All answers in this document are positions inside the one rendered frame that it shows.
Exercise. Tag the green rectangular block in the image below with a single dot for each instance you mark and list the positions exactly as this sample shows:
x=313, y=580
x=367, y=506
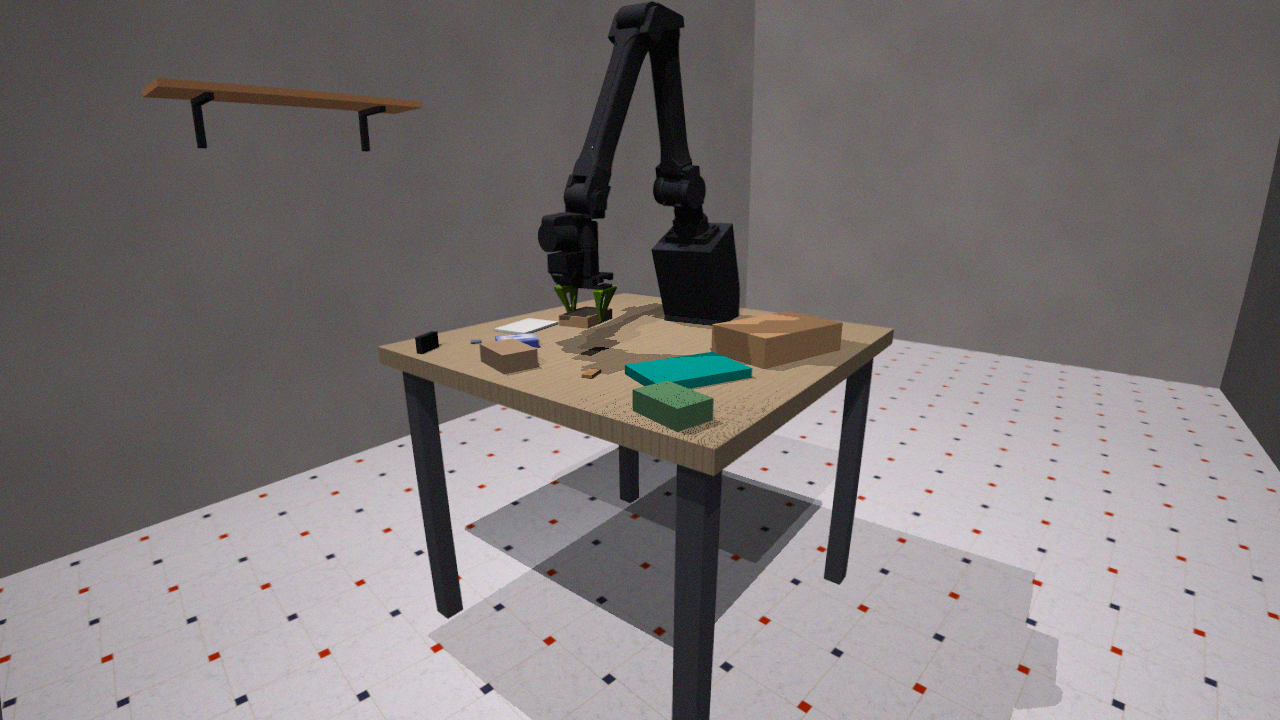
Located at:
x=672, y=405

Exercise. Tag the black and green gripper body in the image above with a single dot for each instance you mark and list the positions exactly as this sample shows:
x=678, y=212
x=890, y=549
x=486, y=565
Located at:
x=591, y=282

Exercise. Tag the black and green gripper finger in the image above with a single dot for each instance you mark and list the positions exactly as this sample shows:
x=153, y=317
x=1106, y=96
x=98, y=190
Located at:
x=562, y=291
x=599, y=296

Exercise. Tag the wooden puzzle tray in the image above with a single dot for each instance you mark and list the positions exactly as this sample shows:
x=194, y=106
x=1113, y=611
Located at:
x=585, y=317

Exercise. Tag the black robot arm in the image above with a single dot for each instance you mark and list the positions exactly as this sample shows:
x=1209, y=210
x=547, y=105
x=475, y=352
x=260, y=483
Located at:
x=583, y=202

